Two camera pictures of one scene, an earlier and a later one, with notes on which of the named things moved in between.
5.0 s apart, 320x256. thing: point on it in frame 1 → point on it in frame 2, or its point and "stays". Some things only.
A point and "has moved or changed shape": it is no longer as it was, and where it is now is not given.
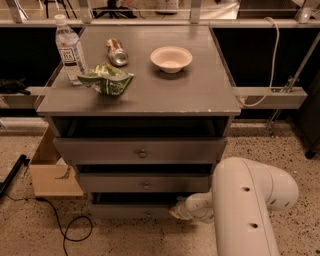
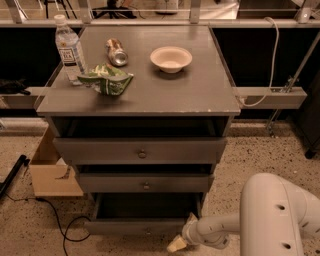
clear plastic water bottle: (69, 47) stays
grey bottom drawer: (138, 205) has moved or changed shape
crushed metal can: (117, 55) stays
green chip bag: (107, 79) stays
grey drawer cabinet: (149, 122) stays
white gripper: (185, 209) → (190, 232)
